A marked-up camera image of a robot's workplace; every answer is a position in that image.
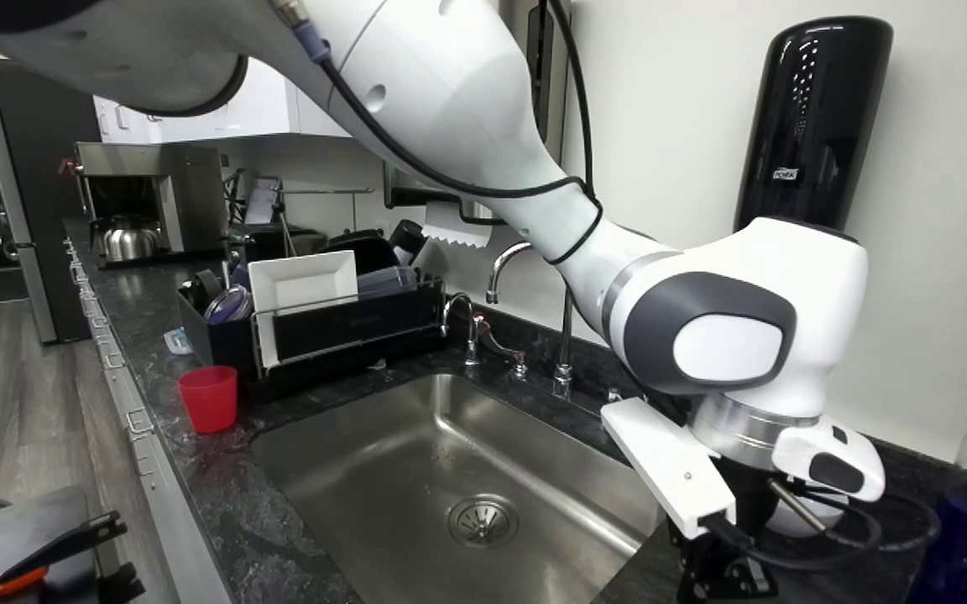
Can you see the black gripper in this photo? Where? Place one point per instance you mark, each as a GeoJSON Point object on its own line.
{"type": "Point", "coordinates": [748, 498]}

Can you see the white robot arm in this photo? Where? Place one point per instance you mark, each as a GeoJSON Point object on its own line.
{"type": "Point", "coordinates": [453, 88]}

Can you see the chrome sink faucet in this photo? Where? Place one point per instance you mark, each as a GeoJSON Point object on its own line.
{"type": "Point", "coordinates": [470, 329]}
{"type": "Point", "coordinates": [563, 358]}

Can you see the round sink drain strainer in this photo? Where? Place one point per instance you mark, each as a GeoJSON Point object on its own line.
{"type": "Point", "coordinates": [480, 517]}

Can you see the stainless steel sink basin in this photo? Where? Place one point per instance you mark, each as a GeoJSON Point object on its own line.
{"type": "Point", "coordinates": [394, 480]}

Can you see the white paper towel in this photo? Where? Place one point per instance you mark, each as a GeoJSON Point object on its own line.
{"type": "Point", "coordinates": [453, 236]}

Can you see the black dish rack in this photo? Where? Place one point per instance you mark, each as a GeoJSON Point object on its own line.
{"type": "Point", "coordinates": [362, 324]}

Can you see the stainless paper towel dispenser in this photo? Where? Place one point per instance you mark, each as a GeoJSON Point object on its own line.
{"type": "Point", "coordinates": [401, 187]}

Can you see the white rectangular tray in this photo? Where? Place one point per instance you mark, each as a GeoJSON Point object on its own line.
{"type": "Point", "coordinates": [303, 281]}

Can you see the red plastic cup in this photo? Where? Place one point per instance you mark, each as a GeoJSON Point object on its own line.
{"type": "Point", "coordinates": [210, 401]}

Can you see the wide white upper cabinet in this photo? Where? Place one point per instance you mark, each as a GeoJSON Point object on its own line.
{"type": "Point", "coordinates": [260, 111]}

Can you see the steel kettle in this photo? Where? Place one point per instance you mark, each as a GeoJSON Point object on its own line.
{"type": "Point", "coordinates": [129, 241]}

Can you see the stainless steel refrigerator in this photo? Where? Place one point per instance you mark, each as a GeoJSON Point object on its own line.
{"type": "Point", "coordinates": [43, 190]}

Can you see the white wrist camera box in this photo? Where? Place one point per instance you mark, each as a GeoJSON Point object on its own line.
{"type": "Point", "coordinates": [669, 464]}

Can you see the black wall soap dispenser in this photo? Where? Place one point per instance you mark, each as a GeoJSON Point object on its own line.
{"type": "Point", "coordinates": [813, 123]}

